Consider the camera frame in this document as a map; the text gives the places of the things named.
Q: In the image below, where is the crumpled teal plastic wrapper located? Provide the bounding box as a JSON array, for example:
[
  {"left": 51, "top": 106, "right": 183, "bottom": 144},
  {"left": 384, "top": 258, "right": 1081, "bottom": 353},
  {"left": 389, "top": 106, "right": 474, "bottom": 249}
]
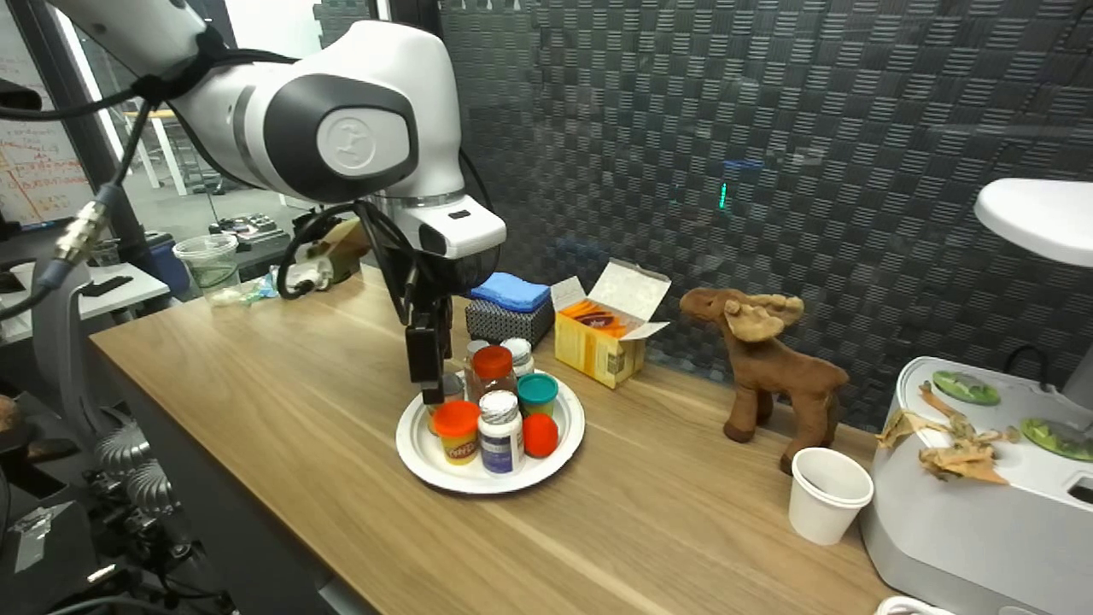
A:
[{"left": 207, "top": 270, "right": 284, "bottom": 306}]

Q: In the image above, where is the grey white appliance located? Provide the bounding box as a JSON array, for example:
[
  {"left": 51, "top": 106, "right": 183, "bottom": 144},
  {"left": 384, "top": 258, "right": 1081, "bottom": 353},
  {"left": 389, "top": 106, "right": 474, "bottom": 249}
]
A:
[{"left": 861, "top": 353, "right": 1093, "bottom": 615}]

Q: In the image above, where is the black tripod equipment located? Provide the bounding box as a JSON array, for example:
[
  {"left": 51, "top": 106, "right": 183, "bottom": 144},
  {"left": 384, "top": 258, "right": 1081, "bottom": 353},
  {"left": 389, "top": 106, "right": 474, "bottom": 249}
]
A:
[{"left": 0, "top": 405, "right": 243, "bottom": 615}]

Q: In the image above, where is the orange lid yellow tub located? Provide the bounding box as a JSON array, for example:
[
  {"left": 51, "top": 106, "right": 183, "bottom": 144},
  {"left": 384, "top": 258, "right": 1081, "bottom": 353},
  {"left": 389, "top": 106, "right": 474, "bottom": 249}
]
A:
[{"left": 425, "top": 395, "right": 486, "bottom": 463}]

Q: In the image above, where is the white bottle blue label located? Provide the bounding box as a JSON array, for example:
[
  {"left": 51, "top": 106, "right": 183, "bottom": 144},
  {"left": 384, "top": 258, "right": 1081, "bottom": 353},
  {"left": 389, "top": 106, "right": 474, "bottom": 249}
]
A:
[{"left": 498, "top": 333, "right": 537, "bottom": 379}]

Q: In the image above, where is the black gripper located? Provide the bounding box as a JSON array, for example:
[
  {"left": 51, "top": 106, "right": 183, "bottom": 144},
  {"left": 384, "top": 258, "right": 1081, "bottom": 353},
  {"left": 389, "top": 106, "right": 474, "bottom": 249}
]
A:
[{"left": 371, "top": 220, "right": 467, "bottom": 405}]

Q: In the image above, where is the orange cap spice bottle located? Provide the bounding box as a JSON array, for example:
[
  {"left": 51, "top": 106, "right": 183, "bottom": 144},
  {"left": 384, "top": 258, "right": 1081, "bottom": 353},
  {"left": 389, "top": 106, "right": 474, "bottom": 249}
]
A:
[{"left": 467, "top": 340, "right": 520, "bottom": 403}]

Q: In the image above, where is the white side table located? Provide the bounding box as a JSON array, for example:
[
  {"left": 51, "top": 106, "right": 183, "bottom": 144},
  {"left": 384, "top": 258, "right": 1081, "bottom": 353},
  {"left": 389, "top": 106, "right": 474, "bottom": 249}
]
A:
[{"left": 0, "top": 258, "right": 174, "bottom": 344}]

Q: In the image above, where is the blue sponge cloth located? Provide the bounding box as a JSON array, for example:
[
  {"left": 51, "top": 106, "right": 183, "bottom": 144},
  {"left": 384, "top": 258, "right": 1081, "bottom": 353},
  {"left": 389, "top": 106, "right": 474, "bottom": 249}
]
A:
[{"left": 467, "top": 270, "right": 552, "bottom": 318}]

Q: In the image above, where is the white paper cup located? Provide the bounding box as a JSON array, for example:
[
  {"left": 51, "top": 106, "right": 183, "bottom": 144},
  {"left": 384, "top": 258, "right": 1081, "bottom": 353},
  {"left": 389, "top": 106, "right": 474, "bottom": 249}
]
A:
[{"left": 786, "top": 443, "right": 878, "bottom": 549}]

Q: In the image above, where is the white round lamp head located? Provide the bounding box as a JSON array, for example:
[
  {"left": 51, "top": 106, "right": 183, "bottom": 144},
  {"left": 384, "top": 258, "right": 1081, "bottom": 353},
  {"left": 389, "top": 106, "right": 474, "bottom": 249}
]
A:
[{"left": 968, "top": 175, "right": 1093, "bottom": 270}]

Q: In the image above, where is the grey woven box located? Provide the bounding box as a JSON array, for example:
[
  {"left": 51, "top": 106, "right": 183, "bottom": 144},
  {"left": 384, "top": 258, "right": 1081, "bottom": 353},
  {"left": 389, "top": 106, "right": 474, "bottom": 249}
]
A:
[{"left": 463, "top": 298, "right": 555, "bottom": 353}]

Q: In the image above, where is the clear plastic bucket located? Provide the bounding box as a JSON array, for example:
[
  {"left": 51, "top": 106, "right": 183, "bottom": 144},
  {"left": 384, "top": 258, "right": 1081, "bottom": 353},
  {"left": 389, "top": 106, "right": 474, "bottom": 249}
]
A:
[{"left": 171, "top": 230, "right": 243, "bottom": 294}]

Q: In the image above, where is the black slanted pole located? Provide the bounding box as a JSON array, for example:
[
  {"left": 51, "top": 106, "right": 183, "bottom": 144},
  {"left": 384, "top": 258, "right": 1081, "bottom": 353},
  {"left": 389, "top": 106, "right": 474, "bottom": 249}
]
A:
[{"left": 3, "top": 0, "right": 158, "bottom": 270}]

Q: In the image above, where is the white paper plate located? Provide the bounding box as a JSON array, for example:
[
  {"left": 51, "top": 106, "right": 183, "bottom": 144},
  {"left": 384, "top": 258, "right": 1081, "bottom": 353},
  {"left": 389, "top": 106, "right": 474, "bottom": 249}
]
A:
[{"left": 393, "top": 371, "right": 591, "bottom": 500}]

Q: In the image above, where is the white ringed object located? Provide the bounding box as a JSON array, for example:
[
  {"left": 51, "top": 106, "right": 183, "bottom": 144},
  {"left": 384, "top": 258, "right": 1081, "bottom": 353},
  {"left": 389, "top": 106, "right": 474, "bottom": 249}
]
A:
[{"left": 866, "top": 590, "right": 955, "bottom": 615}]

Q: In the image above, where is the open yellow orange carton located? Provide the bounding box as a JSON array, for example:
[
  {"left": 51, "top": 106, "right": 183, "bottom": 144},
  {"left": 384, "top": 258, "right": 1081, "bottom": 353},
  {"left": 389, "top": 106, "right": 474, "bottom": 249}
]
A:
[{"left": 545, "top": 255, "right": 675, "bottom": 392}]

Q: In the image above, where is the brown moose plushie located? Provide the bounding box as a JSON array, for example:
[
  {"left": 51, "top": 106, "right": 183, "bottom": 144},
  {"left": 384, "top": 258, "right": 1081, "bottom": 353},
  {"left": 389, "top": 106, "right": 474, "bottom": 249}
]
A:
[{"left": 675, "top": 285, "right": 854, "bottom": 475}]

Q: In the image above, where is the dried brown plant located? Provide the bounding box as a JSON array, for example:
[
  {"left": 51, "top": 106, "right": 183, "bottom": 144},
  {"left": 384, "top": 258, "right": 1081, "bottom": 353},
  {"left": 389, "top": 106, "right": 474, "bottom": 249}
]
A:
[{"left": 869, "top": 379, "right": 1017, "bottom": 490}]

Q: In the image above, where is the white bottle dark label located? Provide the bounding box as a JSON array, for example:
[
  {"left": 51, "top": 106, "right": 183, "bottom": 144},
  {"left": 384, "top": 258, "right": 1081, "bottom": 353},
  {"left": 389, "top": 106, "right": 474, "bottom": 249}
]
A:
[{"left": 474, "top": 386, "right": 527, "bottom": 475}]

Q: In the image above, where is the blue bin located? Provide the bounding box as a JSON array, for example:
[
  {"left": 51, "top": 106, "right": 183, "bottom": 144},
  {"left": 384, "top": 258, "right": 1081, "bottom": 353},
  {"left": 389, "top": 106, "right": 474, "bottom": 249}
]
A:
[{"left": 144, "top": 232, "right": 198, "bottom": 300}]

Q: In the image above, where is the grey office chair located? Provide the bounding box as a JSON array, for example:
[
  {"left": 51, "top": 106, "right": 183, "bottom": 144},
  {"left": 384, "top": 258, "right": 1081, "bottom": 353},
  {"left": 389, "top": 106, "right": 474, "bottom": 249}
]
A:
[{"left": 27, "top": 247, "right": 98, "bottom": 447}]

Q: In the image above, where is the tan wrist camera box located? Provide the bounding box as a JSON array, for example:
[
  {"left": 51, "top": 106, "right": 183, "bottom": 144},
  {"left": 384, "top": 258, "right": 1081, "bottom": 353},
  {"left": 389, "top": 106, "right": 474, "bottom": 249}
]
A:
[{"left": 316, "top": 220, "right": 376, "bottom": 285}]

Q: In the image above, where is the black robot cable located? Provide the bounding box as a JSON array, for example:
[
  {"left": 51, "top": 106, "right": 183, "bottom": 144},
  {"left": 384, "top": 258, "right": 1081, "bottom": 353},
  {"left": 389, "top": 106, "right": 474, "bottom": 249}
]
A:
[{"left": 0, "top": 41, "right": 300, "bottom": 326}]

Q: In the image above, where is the black remote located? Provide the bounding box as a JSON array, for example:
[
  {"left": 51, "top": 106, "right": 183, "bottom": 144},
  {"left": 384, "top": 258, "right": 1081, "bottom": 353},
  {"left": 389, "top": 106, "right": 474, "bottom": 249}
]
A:
[{"left": 77, "top": 272, "right": 137, "bottom": 300}]

